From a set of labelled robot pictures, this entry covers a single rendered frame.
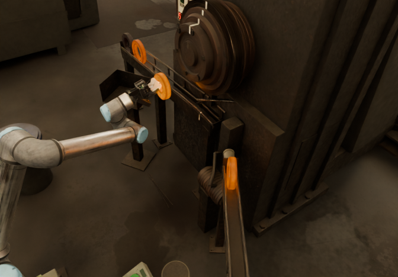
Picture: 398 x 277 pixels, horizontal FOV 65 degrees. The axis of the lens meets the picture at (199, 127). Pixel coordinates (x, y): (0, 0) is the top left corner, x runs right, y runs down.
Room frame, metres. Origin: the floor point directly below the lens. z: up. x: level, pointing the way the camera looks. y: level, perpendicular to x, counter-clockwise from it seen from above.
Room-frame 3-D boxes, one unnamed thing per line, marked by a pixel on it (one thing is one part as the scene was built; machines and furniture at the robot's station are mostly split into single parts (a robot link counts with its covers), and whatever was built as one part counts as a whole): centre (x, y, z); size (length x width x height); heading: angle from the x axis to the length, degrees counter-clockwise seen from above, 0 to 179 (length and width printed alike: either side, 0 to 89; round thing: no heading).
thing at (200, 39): (1.36, 0.05, 1.11); 0.28 x 0.06 x 0.28; 36
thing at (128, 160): (1.67, 0.48, 0.36); 0.26 x 0.20 x 0.72; 71
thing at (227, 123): (1.24, -0.18, 0.68); 0.11 x 0.08 x 0.24; 126
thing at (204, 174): (1.07, -0.11, 0.27); 0.22 x 0.13 x 0.53; 36
